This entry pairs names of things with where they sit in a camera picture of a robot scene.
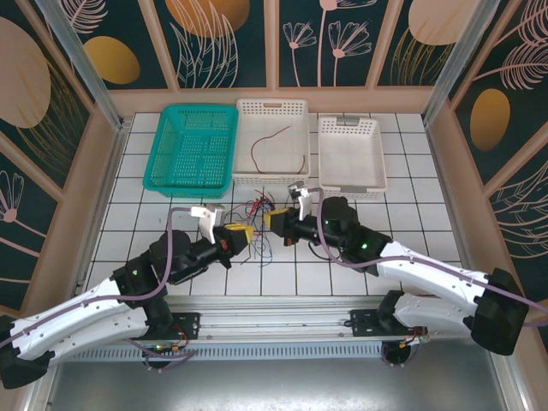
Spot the blue wire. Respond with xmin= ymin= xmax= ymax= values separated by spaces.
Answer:
xmin=251 ymin=211 xmax=277 ymax=267

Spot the bright red wire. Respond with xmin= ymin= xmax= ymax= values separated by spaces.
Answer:
xmin=252 ymin=187 xmax=277 ymax=213

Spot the dark red wire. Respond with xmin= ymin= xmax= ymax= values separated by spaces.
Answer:
xmin=250 ymin=125 xmax=310 ymax=176

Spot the small white plastic basket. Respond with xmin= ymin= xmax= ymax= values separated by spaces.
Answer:
xmin=317 ymin=113 xmax=389 ymax=200

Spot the large white plastic basket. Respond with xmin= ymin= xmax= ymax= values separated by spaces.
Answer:
xmin=231 ymin=98 xmax=313 ymax=188

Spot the teal plastic basket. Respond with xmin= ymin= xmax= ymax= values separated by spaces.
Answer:
xmin=141 ymin=104 xmax=240 ymax=199

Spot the grey metal sheet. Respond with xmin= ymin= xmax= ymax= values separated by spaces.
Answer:
xmin=25 ymin=337 xmax=527 ymax=411

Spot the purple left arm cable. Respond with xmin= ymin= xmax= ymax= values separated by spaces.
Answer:
xmin=0 ymin=206 xmax=203 ymax=372

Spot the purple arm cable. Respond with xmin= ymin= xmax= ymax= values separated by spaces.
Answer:
xmin=314 ymin=187 xmax=548 ymax=369
xmin=0 ymin=206 xmax=203 ymax=372

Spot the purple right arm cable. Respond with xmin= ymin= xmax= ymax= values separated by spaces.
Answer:
xmin=314 ymin=187 xmax=548 ymax=369

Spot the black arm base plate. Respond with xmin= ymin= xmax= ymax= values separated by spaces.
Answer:
xmin=122 ymin=312 xmax=202 ymax=342
xmin=349 ymin=308 xmax=430 ymax=339

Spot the aluminium front rail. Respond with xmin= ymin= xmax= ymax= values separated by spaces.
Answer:
xmin=40 ymin=295 xmax=513 ymax=343

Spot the aluminium side rail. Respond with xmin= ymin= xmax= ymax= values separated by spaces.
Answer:
xmin=63 ymin=119 xmax=129 ymax=312
xmin=422 ymin=115 xmax=487 ymax=307

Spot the grey slotted cable duct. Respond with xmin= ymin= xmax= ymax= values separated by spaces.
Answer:
xmin=57 ymin=342 xmax=386 ymax=361

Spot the aluminium corner post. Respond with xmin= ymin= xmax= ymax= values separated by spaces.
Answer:
xmin=34 ymin=0 xmax=126 ymax=132
xmin=422 ymin=0 xmax=487 ymax=128

